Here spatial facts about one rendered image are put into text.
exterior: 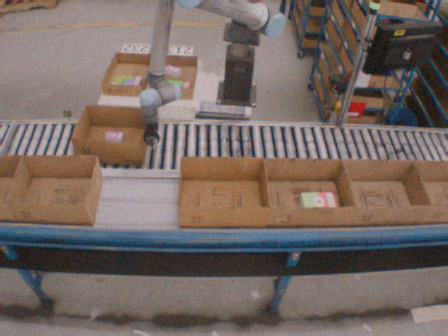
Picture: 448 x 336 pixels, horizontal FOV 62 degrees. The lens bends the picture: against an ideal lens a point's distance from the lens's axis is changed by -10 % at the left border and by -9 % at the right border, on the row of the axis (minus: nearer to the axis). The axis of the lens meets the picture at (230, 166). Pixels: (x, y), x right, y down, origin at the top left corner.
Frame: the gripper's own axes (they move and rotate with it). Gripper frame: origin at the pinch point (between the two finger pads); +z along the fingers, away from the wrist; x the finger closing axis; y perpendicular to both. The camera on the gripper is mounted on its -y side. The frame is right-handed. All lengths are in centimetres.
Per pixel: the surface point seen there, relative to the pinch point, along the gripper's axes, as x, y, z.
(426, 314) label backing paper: -179, -74, 80
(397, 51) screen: -128, 16, -61
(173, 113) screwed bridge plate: -9.3, 35.5, 5.1
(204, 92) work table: -28, 58, 5
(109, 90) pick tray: 34, 53, 1
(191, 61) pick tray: -19, 87, 0
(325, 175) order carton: -89, -29, -13
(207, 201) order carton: -30, -43, -9
